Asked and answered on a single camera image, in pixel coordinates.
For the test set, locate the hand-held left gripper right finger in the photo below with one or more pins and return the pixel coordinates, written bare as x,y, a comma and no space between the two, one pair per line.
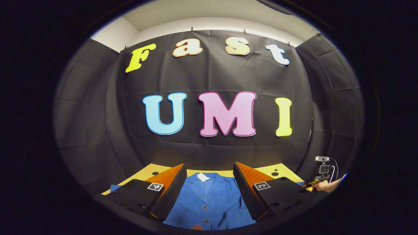
245,192

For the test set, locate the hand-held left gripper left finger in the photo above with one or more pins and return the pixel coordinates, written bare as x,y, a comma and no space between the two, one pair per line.
171,195

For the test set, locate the black backdrop cloth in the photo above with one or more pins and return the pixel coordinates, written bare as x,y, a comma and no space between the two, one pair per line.
228,71

